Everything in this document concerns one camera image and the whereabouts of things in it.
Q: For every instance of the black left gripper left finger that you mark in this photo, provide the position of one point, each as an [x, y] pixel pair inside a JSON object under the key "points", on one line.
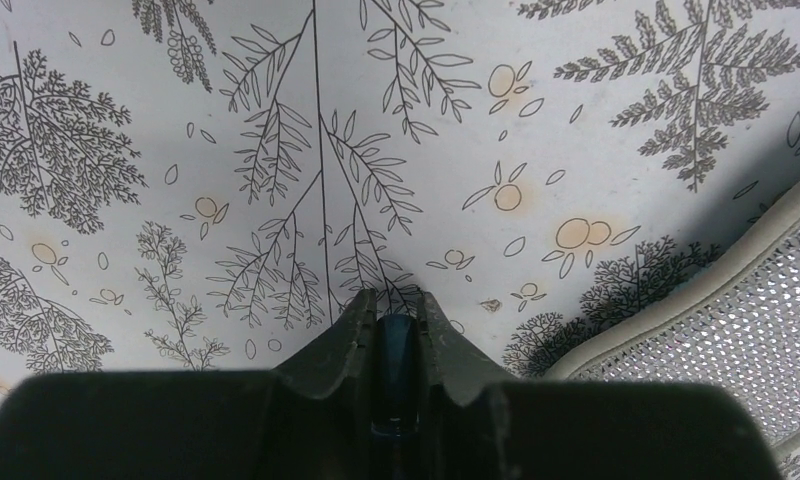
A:
{"points": [[307, 418]]}

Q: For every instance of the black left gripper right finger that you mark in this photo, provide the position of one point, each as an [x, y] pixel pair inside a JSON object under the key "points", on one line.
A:
{"points": [[481, 422]]}

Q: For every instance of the dark teal ribbed mug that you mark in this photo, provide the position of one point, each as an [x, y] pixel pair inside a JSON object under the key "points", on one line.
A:
{"points": [[395, 416]]}

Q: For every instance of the floral patterned table mat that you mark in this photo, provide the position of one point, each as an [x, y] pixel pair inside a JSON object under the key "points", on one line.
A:
{"points": [[206, 185]]}

